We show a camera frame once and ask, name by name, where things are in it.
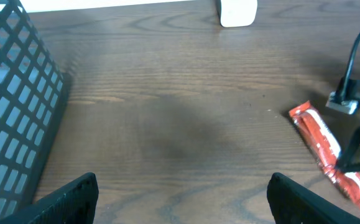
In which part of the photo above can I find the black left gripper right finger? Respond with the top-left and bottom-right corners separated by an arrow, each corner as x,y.
267,172 -> 360,224

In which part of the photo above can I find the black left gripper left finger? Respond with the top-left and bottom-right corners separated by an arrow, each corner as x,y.
0,172 -> 99,224

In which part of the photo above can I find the orange chocolate bar wrapper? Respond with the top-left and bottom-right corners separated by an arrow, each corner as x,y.
288,101 -> 360,208

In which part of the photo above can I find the white barcode scanner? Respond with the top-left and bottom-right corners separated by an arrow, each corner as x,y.
216,0 -> 258,27

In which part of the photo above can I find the grey plastic basket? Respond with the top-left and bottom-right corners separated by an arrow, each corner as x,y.
0,1 -> 68,220

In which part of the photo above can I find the black right cable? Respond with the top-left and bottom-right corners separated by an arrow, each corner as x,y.
336,14 -> 360,103

